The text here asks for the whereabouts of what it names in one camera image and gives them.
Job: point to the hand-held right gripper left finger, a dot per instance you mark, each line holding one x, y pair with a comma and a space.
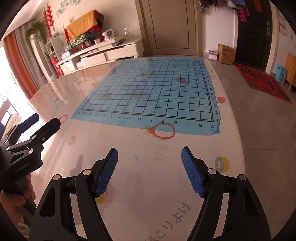
106, 176

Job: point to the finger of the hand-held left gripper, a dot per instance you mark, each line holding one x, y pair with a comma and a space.
31, 120
48, 129

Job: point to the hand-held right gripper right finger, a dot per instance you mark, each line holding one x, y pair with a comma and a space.
193, 173

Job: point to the person's left hand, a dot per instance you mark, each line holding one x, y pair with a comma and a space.
11, 204

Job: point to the orange curtain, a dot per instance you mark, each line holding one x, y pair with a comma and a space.
20, 64

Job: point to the white floor air conditioner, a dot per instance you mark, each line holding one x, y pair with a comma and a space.
40, 60

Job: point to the white open shelf cabinet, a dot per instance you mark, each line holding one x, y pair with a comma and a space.
54, 53

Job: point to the green hanging plant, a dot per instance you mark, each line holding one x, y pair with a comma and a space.
35, 30

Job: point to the blue grid mat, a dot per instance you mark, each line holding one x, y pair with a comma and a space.
152, 92

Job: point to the white tv cabinet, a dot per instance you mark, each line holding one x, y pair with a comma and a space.
108, 52

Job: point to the red hanging decorations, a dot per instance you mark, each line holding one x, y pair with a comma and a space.
49, 19

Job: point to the orange cloth cover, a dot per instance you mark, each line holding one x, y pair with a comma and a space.
82, 24

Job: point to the white figurine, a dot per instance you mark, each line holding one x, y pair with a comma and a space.
106, 36

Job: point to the red patterned rug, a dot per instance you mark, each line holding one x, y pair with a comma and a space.
263, 82

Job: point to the small printed carton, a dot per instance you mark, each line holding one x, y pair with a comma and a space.
213, 55

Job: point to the brown cardboard box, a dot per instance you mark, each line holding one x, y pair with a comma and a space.
226, 54

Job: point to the blue flat box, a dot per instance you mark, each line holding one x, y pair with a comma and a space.
281, 73

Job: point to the yellow wooden stand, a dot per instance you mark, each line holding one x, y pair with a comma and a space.
291, 67

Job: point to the beige door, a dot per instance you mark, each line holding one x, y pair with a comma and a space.
171, 25

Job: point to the dark entrance door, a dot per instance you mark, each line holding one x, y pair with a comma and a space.
254, 34

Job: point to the hanging clothes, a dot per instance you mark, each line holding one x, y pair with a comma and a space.
222, 5

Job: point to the green flower wall decal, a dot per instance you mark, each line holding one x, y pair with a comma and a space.
67, 5

